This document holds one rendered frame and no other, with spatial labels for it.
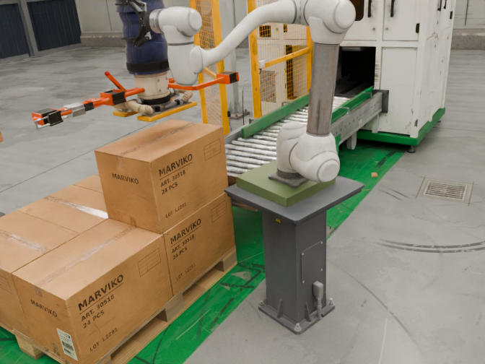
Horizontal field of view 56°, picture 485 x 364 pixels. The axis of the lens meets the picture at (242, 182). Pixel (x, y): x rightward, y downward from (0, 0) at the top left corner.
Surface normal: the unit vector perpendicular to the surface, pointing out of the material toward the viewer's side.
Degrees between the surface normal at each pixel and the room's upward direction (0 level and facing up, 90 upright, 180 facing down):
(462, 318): 0
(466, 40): 90
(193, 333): 0
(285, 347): 0
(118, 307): 90
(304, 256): 90
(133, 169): 90
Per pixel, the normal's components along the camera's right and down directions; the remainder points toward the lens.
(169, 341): -0.07, -0.91
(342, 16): 0.40, 0.28
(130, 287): 0.83, 0.18
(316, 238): 0.66, 0.26
